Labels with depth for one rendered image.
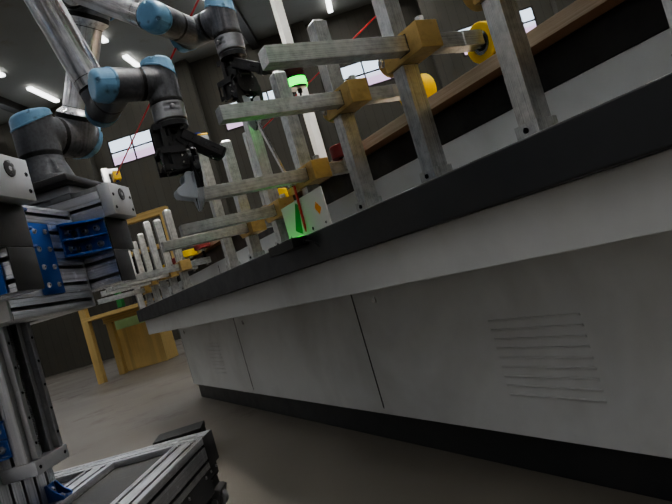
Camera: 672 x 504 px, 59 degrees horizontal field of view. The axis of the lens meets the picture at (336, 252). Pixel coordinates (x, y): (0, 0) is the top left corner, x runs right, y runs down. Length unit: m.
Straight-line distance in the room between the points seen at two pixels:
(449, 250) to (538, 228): 0.22
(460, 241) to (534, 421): 0.51
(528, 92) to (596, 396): 0.64
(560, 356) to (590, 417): 0.13
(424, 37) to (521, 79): 0.23
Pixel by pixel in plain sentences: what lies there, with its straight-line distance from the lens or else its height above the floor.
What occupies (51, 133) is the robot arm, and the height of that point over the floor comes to 1.18.
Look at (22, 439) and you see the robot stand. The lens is 1.59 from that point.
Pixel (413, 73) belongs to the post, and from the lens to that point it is 1.15.
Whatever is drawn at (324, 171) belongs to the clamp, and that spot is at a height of 0.83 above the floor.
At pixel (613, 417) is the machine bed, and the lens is 1.30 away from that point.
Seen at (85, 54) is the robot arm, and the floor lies 1.24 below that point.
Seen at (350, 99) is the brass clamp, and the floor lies 0.93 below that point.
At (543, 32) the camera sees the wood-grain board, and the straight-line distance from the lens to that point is 1.14.
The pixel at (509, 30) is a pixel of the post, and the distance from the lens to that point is 0.96.
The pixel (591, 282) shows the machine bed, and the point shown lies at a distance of 1.21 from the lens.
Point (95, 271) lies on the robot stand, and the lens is 1.72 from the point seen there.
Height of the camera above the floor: 0.59
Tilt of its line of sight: 2 degrees up
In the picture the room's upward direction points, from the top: 16 degrees counter-clockwise
